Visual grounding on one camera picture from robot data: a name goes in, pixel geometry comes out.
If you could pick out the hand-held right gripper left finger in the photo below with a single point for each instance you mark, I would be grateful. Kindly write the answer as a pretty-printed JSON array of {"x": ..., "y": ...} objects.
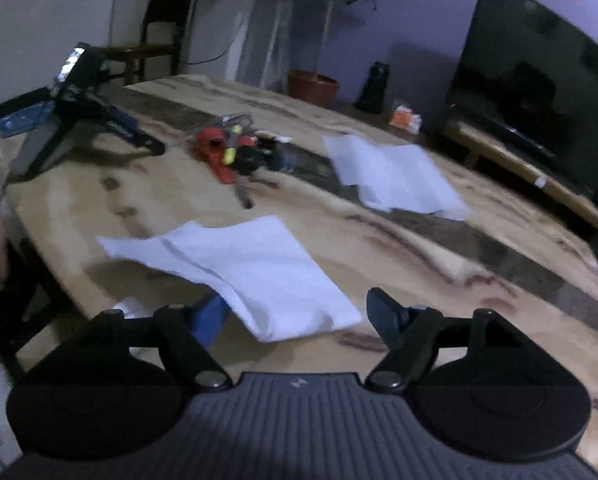
[{"x": 209, "y": 317}]

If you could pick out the orange tissue pack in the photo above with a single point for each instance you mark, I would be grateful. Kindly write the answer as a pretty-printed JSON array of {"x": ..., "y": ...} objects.
[{"x": 404, "y": 120}]

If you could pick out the red plastic tool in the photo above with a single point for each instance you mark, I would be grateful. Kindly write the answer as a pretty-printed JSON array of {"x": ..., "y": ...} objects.
[{"x": 211, "y": 142}]

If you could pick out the low wooden media cabinet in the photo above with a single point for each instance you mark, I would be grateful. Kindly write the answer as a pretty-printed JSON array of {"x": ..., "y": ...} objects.
[{"x": 409, "y": 137}]

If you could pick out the potted green tree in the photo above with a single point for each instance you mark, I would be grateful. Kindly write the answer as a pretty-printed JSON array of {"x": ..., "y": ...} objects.
[{"x": 311, "y": 87}]

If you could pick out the small tan ointment tube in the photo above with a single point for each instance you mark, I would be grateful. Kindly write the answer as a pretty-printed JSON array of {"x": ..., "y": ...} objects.
[{"x": 274, "y": 136}]

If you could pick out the grey curtain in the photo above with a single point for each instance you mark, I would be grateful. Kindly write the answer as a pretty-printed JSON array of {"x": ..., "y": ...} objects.
[{"x": 264, "y": 35}]

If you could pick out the dark wooden chair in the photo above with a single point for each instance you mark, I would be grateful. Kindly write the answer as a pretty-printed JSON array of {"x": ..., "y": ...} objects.
[{"x": 161, "y": 20}]

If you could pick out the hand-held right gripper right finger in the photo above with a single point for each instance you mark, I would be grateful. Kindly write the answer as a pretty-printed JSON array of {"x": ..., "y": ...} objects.
[{"x": 386, "y": 312}]

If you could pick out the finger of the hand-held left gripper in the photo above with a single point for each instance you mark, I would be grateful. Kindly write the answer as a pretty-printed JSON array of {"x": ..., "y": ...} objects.
[
  {"x": 126, "y": 127},
  {"x": 44, "y": 147}
]

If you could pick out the yellow highlighter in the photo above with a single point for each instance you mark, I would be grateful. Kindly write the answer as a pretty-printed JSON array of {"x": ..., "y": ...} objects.
[{"x": 227, "y": 156}]

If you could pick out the black flat television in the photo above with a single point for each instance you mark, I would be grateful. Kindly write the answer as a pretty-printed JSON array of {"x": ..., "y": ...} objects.
[{"x": 529, "y": 60}]

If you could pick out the translucent white plastic sheet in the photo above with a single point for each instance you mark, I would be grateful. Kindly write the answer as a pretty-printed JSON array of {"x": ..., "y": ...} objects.
[{"x": 404, "y": 175}]

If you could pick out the wooden television riser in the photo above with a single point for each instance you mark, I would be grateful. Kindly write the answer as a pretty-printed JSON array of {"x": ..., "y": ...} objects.
[{"x": 499, "y": 142}]

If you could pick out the glasses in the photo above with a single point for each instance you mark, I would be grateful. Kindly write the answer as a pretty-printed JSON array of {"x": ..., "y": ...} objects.
[{"x": 229, "y": 121}]

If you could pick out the white cloth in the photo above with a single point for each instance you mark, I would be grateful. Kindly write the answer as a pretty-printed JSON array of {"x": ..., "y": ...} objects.
[{"x": 259, "y": 270}]

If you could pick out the black cone speaker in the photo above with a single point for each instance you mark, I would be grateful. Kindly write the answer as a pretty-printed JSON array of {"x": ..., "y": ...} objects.
[{"x": 371, "y": 90}]

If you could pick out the red black marker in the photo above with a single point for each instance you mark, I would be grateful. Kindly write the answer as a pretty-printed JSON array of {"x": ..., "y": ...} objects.
[{"x": 249, "y": 157}]

